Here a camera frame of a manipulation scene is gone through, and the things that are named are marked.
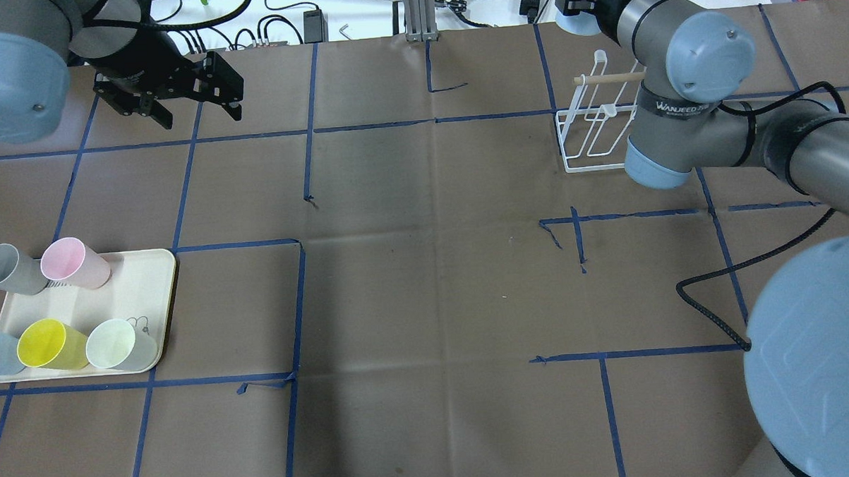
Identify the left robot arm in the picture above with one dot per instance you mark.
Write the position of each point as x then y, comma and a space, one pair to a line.
137, 64

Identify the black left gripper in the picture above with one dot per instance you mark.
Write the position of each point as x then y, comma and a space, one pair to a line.
130, 61

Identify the black power adapter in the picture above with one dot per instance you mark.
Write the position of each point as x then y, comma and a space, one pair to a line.
314, 26

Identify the pink ikea cup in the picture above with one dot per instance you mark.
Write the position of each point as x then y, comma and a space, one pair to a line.
72, 262

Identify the aluminium frame post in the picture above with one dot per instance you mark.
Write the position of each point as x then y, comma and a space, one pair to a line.
420, 20

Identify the yellow ikea cup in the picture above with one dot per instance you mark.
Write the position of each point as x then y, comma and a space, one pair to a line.
51, 344

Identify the light blue ikea cup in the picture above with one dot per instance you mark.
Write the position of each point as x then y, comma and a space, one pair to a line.
582, 24

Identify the grey ikea cup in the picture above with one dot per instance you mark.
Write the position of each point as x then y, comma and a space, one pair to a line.
19, 272

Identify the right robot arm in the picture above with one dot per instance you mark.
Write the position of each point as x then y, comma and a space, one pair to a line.
796, 350

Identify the cream plastic tray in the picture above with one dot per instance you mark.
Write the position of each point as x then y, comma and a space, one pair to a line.
139, 290

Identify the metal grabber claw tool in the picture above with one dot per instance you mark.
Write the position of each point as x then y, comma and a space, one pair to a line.
460, 8

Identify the white wire cup rack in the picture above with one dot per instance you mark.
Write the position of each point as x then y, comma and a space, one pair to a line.
592, 131

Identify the hex allen key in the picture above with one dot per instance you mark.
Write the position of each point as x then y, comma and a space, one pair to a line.
345, 32

